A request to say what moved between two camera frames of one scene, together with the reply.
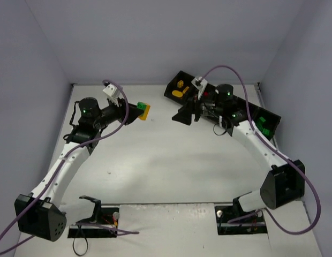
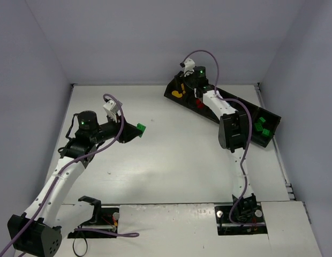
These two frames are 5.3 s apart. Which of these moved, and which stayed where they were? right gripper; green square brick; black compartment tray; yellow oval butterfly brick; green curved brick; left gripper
Moved: right gripper; left gripper
Stayed: yellow oval butterfly brick; green square brick; green curved brick; black compartment tray
